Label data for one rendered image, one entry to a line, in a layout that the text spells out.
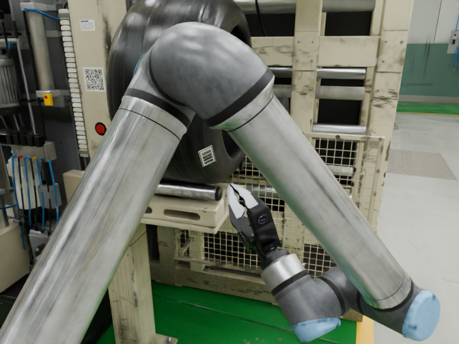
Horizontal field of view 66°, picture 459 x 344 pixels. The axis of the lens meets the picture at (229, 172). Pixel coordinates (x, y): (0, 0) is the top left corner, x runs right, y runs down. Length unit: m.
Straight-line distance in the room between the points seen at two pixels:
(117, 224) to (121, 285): 0.98
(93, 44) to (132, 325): 1.08
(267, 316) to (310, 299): 1.23
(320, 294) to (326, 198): 0.29
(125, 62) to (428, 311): 0.83
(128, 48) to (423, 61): 9.60
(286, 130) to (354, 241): 0.21
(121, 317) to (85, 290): 1.06
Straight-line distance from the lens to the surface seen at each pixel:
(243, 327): 1.92
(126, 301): 1.55
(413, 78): 10.28
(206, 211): 1.05
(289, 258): 0.77
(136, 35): 0.96
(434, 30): 10.36
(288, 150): 0.49
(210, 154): 0.93
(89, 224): 0.54
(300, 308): 0.75
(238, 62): 0.45
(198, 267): 2.05
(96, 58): 1.22
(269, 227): 0.76
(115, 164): 0.54
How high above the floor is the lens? 1.32
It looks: 20 degrees down
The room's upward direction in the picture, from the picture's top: straight up
